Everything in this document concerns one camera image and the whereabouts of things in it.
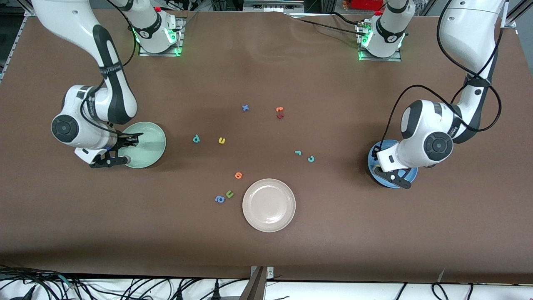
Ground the green plate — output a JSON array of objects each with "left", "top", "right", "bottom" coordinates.
[{"left": 118, "top": 121, "right": 167, "bottom": 169}]

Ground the blue plate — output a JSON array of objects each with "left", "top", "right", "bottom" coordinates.
[{"left": 367, "top": 139, "right": 418, "bottom": 189}]

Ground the beige plate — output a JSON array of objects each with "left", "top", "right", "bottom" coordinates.
[{"left": 242, "top": 178, "right": 296, "bottom": 233}]

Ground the red box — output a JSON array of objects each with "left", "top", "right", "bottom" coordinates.
[{"left": 351, "top": 0, "right": 386, "bottom": 10}]

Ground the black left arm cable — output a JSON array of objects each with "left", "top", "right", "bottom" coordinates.
[{"left": 381, "top": 0, "right": 503, "bottom": 167}]

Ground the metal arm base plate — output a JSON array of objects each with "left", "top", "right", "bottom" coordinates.
[
  {"left": 139, "top": 17, "right": 185, "bottom": 57},
  {"left": 357, "top": 23, "right": 402, "bottom": 62}
]

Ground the black base cable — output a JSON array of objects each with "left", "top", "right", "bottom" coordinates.
[
  {"left": 328, "top": 11, "right": 368, "bottom": 26},
  {"left": 173, "top": 11, "right": 199, "bottom": 31},
  {"left": 290, "top": 17, "right": 365, "bottom": 37}
]

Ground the metal table edge bracket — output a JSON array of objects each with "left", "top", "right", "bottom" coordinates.
[{"left": 250, "top": 266, "right": 274, "bottom": 280}]

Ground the metal frame profile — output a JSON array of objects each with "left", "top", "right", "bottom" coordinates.
[{"left": 243, "top": 0, "right": 305, "bottom": 13}]

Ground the aluminium profile post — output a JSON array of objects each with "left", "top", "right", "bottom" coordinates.
[{"left": 239, "top": 267, "right": 267, "bottom": 300}]

